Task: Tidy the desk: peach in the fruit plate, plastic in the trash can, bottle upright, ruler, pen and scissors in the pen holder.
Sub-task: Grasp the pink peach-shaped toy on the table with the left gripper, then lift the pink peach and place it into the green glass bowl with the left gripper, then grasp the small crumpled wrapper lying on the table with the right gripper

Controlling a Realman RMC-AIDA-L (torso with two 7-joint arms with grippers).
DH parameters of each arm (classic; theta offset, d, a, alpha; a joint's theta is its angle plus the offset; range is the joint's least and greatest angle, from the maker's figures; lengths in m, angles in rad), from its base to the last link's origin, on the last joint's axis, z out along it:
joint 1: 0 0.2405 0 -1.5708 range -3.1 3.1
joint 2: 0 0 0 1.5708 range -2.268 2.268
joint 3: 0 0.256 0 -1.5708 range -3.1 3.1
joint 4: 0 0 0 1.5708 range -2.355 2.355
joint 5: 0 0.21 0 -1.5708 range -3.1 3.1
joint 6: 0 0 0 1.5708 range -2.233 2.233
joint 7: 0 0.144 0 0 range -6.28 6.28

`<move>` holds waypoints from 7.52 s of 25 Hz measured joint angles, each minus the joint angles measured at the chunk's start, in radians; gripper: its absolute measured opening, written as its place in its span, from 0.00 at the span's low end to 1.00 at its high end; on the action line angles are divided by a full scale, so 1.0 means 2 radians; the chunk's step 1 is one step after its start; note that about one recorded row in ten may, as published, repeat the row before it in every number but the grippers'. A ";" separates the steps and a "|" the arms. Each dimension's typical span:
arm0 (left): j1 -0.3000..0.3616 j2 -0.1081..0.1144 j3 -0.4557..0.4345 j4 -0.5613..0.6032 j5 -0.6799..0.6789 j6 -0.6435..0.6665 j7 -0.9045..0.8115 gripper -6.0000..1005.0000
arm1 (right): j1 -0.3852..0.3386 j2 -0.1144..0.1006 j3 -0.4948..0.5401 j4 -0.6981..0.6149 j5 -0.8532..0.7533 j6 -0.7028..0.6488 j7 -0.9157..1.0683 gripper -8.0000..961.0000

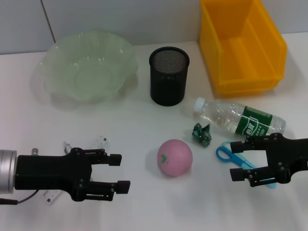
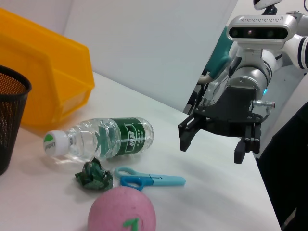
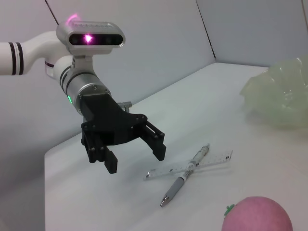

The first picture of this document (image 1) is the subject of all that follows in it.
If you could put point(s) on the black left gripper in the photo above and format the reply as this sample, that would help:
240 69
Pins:
48 172

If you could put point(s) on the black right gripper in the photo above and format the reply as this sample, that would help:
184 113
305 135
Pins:
292 156

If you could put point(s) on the clear water bottle green label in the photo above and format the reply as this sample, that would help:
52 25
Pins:
240 118

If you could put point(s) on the green plastic wrapper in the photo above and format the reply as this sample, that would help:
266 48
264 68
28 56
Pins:
202 134

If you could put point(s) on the pink toy peach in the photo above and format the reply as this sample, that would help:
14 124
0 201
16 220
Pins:
175 158

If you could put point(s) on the blue scissors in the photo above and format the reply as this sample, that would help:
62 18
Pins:
222 154

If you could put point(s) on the transparent plastic ruler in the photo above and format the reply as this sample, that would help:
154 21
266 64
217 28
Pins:
101 142

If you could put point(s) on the pale green glass fruit plate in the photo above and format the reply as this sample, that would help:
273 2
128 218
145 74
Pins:
91 77

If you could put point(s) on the black mesh pen cup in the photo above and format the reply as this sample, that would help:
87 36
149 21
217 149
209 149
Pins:
168 79

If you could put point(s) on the yellow plastic bin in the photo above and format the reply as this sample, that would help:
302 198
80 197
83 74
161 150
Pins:
247 57

